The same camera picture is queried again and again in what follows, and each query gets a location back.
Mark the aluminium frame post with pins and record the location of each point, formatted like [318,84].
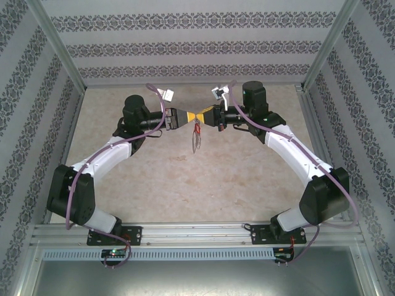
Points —
[365,271]
[58,46]
[328,46]
[27,271]

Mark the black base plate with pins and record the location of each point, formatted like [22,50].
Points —
[259,234]
[135,234]

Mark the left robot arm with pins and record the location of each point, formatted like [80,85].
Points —
[71,197]

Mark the metal corner bracket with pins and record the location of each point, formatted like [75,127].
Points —
[299,88]

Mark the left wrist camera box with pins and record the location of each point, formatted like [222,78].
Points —
[166,95]

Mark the aluminium back rail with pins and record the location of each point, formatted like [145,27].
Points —
[197,85]

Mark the grey metal sheet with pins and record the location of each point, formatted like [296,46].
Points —
[197,277]

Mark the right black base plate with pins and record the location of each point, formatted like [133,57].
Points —
[259,234]

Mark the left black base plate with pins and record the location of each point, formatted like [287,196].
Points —
[135,234]

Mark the left small circuit board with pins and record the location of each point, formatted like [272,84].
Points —
[114,253]

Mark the aluminium mounting rail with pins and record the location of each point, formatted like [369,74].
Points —
[197,231]

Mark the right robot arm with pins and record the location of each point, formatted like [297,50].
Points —
[324,200]

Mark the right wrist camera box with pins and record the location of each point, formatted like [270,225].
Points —
[219,92]

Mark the small circuit board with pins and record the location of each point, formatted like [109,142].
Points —
[282,254]
[114,253]

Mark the right small circuit board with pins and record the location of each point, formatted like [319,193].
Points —
[282,254]

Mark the grey keyring holder with rings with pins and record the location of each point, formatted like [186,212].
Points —
[194,143]

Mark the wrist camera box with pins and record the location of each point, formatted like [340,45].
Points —
[219,92]
[166,95]

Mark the aluminium side rail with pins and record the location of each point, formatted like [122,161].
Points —
[71,123]

